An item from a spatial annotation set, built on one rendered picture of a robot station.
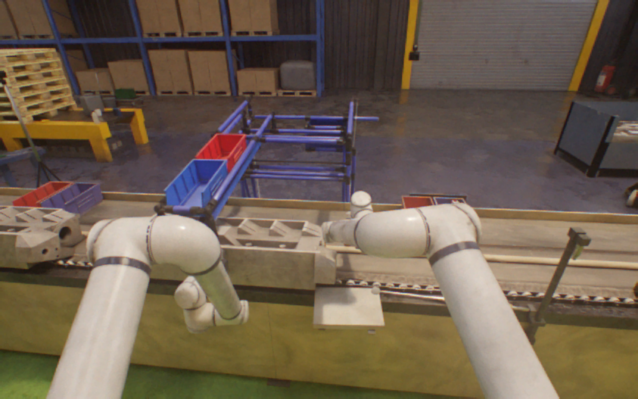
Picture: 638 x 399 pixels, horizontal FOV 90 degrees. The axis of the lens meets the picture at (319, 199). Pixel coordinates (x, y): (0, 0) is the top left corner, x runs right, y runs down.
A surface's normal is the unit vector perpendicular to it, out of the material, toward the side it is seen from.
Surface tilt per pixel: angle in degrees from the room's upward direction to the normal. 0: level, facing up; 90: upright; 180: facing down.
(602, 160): 90
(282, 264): 80
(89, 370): 36
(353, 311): 0
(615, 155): 90
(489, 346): 49
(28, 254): 71
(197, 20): 90
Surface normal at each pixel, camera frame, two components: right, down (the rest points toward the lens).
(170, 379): -0.01, -0.88
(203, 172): -0.11, 0.53
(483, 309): -0.37, -0.48
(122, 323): 0.87, -0.36
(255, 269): -0.11, 0.32
